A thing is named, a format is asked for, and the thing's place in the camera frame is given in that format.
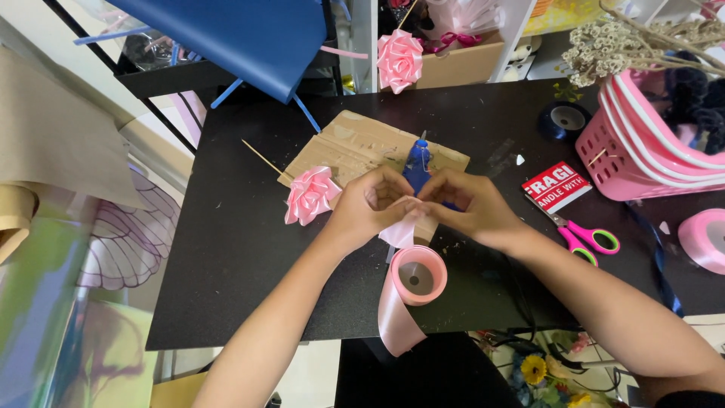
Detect iridescent wrapping paper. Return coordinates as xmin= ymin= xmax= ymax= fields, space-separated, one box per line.
xmin=0 ymin=210 xmax=160 ymax=408

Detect red and white sticker label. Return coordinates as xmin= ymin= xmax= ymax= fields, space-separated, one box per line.
xmin=521 ymin=161 xmax=593 ymax=215

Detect dark blue ribbon strip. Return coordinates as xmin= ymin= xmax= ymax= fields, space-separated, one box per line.
xmin=625 ymin=201 xmax=686 ymax=318

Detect brown cardboard sheet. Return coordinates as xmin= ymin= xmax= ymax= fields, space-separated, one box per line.
xmin=277 ymin=109 xmax=471 ymax=246

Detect dark blue ribbon roll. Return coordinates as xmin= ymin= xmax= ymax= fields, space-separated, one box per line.
xmin=536 ymin=100 xmax=593 ymax=143

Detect pink ribbon rose on skewer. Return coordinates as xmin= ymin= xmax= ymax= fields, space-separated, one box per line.
xmin=376 ymin=0 xmax=425 ymax=95
xmin=241 ymin=138 xmax=344 ymax=227

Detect magenta ribbon bow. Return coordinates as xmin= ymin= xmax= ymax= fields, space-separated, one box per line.
xmin=420 ymin=32 xmax=483 ymax=55

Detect pale pink tulle wrap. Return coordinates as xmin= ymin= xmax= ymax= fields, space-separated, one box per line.
xmin=424 ymin=0 xmax=506 ymax=42

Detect brown cardboard box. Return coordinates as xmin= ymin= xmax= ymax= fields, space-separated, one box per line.
xmin=378 ymin=29 xmax=506 ymax=93

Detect blue hot glue gun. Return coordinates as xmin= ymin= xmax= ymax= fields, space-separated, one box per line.
xmin=401 ymin=130 xmax=464 ymax=214

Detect heap of artificial flowers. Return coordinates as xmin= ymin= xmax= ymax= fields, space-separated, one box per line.
xmin=469 ymin=329 xmax=631 ymax=408

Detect brown kraft paper roll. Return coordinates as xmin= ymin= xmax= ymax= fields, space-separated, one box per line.
xmin=0 ymin=45 xmax=149 ymax=265

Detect person's right hand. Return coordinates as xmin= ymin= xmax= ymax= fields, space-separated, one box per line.
xmin=416 ymin=168 xmax=531 ymax=253

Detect person's left hand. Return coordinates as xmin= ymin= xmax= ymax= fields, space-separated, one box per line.
xmin=331 ymin=165 xmax=421 ymax=253

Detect clear butterfly wing sheet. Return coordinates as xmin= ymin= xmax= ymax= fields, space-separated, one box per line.
xmin=75 ymin=163 xmax=182 ymax=291

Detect pink and green scissors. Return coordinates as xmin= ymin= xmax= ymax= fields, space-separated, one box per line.
xmin=523 ymin=193 xmax=622 ymax=267

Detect wide pink ribbon roll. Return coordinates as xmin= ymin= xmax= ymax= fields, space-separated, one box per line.
xmin=677 ymin=207 xmax=725 ymax=276

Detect pink satin ribbon roll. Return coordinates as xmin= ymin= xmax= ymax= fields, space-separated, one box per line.
xmin=377 ymin=195 xmax=449 ymax=358

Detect white shelf unit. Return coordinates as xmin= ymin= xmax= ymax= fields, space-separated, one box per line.
xmin=347 ymin=0 xmax=725 ymax=94

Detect black cable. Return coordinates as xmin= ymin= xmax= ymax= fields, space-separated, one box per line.
xmin=492 ymin=254 xmax=584 ymax=348

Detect black fuzzy yarn bundle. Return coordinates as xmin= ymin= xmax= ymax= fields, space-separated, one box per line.
xmin=662 ymin=50 xmax=725 ymax=157

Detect bunch of dried beige flowers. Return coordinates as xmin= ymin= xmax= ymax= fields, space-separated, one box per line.
xmin=560 ymin=0 xmax=725 ymax=89

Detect blue wrapping paper sheet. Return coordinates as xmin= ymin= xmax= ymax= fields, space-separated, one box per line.
xmin=106 ymin=0 xmax=329 ymax=105

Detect pink plastic basket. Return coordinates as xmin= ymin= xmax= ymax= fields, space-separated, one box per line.
xmin=574 ymin=68 xmax=725 ymax=202

